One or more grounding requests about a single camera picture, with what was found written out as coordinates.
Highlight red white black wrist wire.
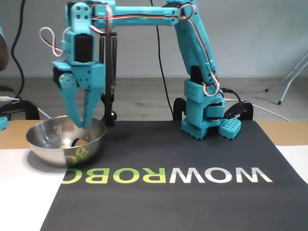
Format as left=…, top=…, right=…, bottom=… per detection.
left=90, top=3, right=114, bottom=34

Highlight black clamp, right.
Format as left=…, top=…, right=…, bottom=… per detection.
left=98, top=31, right=118, bottom=128

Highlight thin black hanging cable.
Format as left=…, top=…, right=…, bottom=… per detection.
left=155, top=25, right=174, bottom=116

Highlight white cable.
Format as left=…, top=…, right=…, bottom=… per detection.
left=225, top=97, right=292, bottom=122

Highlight metal bowl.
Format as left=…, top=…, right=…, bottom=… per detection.
left=26, top=115, right=107, bottom=168

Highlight teal gripper with motor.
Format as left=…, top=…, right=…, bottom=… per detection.
left=52, top=61, right=105, bottom=128

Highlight black floor cable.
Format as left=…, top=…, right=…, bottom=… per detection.
left=220, top=88, right=242, bottom=103

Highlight white paper sheet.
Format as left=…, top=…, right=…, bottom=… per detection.
left=0, top=148, right=70, bottom=231
left=274, top=145, right=308, bottom=186

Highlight thick dark hanging cable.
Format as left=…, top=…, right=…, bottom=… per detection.
left=10, top=0, right=26, bottom=102

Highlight black table clamp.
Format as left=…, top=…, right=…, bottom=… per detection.
left=173, top=97, right=188, bottom=121
left=225, top=101, right=254, bottom=120

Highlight red white black gripper wire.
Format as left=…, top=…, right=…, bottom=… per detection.
left=39, top=26, right=67, bottom=57

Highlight red white black shoulder wire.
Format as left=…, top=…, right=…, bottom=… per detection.
left=178, top=3, right=221, bottom=96

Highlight white metal stand legs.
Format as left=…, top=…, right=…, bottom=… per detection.
left=264, top=50, right=308, bottom=105

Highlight tan ball with black base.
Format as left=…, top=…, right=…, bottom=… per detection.
left=71, top=138, right=89, bottom=147

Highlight dark brown rounded object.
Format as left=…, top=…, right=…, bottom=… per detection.
left=0, top=36, right=9, bottom=72

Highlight black mat with WOWROBO print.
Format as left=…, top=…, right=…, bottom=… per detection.
left=39, top=120, right=308, bottom=231

